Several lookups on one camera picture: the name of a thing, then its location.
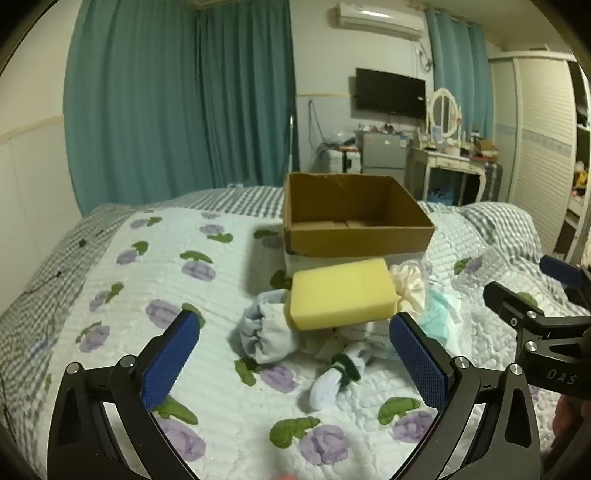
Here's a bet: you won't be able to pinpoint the white side cart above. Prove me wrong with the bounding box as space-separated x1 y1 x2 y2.
322 147 362 175

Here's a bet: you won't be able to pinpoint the white dressing table with mirror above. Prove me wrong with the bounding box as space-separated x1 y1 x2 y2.
425 7 496 204

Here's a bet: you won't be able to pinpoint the grey mini fridge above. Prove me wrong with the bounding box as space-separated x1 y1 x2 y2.
355 130 410 179

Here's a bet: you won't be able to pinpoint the brown cardboard box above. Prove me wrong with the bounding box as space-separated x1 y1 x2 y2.
283 172 437 259

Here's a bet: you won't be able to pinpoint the yellow sponge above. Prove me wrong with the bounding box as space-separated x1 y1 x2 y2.
287 258 400 332

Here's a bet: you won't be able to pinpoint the white oval vanity mirror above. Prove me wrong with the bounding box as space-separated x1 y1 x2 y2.
427 88 463 140

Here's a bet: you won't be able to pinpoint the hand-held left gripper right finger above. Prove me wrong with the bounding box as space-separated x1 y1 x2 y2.
389 311 542 480

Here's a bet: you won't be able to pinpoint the cream scrunchie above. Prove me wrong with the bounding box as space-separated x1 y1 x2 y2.
388 261 427 315

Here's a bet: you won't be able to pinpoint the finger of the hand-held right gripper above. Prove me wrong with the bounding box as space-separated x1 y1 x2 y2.
483 281 550 328
539 255 591 308

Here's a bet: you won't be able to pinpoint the light blue socks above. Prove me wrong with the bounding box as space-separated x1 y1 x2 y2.
237 290 302 365

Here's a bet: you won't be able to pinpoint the person's right hand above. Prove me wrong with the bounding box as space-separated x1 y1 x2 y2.
549 394 591 467

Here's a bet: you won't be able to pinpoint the floral quilted blanket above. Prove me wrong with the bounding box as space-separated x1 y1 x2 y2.
44 207 555 480

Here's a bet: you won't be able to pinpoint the white louvred wardrobe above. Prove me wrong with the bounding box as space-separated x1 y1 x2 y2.
488 45 591 265

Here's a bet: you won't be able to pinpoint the white air conditioner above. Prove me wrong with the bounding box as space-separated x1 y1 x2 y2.
335 2 424 40

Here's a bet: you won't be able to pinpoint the black wall television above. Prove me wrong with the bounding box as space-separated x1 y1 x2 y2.
355 68 427 120

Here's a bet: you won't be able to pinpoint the teal packaged cloth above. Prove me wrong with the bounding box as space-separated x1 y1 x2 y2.
417 292 463 346

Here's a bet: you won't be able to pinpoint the white sock with green cuff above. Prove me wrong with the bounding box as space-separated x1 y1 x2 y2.
309 348 377 411

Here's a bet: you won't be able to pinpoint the wide teal curtain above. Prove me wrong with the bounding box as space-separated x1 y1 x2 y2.
63 0 299 217

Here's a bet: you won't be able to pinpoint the grey checked bedspread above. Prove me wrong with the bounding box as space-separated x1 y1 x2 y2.
0 187 552 480

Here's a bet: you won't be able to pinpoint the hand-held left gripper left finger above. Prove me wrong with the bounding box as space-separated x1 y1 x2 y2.
46 310 201 480

